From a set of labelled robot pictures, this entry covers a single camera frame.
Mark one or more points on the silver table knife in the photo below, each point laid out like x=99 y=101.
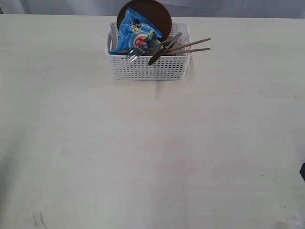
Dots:
x=164 y=49

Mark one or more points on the brown round plate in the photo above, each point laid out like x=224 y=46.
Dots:
x=154 y=11

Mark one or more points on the blue chip bag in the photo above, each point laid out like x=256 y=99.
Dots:
x=135 y=30

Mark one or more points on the brown wooden chopstick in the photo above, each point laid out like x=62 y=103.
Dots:
x=188 y=51
x=188 y=45

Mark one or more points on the silver fork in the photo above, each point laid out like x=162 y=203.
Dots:
x=139 y=50

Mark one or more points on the white perforated plastic basket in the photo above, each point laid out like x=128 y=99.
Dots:
x=166 y=68

